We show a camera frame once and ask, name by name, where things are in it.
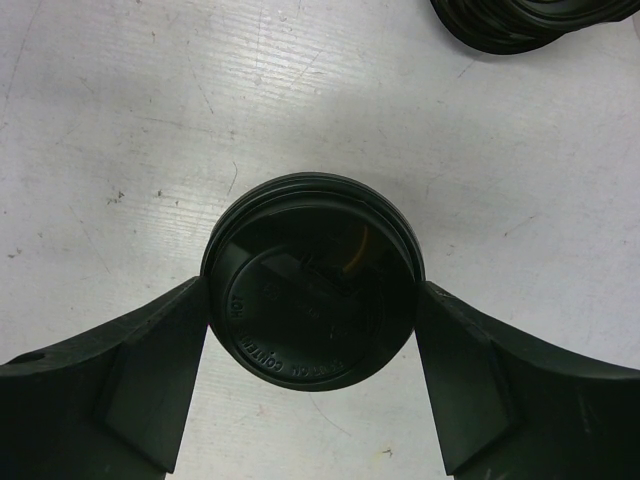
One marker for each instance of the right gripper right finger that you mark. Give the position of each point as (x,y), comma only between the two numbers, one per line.
(508,405)

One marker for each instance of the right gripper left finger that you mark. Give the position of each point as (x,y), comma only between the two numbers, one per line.
(109,403)

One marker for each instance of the black coffee lid stack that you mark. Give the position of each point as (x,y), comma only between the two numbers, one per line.
(510,27)

